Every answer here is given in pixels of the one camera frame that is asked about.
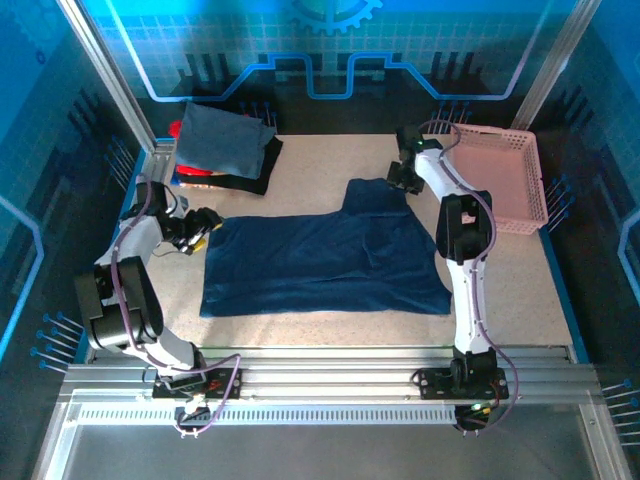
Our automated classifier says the black controller with LEDs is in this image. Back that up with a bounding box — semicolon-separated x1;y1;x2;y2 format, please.
452;399;501;437

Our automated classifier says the aluminium framed grey panel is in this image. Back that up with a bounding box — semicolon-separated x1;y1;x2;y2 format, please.
32;389;634;480

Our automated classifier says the navy blue t-shirt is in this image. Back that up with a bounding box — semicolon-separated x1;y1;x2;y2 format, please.
199;178;453;320

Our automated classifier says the grey-blue folded t-shirt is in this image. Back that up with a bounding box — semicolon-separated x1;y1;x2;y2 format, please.
174;101;278;179

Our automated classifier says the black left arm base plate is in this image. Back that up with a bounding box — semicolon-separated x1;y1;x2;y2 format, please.
151;362;245;401

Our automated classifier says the multicoloured folded t-shirt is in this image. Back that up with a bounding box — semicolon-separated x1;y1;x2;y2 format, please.
169;175;226;190

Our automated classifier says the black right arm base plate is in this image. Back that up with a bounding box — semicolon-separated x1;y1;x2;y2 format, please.
417;367;510;401

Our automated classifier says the small connector board with wires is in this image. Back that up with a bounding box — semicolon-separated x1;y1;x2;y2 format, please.
173;394;215;440

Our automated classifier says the slotted grey cable duct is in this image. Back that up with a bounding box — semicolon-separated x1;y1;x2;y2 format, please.
77;403;459;425

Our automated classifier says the black folded t-shirt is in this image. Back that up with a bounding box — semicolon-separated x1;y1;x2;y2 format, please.
172;137;284;197

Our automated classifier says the red folded t-shirt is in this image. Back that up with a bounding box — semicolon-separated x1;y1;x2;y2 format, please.
168;119;216;177

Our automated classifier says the aluminium side rail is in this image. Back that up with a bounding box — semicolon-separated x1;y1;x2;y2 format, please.
87;139;176;361

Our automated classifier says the aluminium corner post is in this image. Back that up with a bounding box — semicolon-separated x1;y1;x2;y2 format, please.
55;0;174;154
508;0;604;149

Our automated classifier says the pink plastic basket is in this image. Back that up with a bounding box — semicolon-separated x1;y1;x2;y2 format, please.
442;123;550;236

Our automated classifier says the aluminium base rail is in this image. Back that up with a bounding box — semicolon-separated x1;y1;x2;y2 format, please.
59;344;604;406

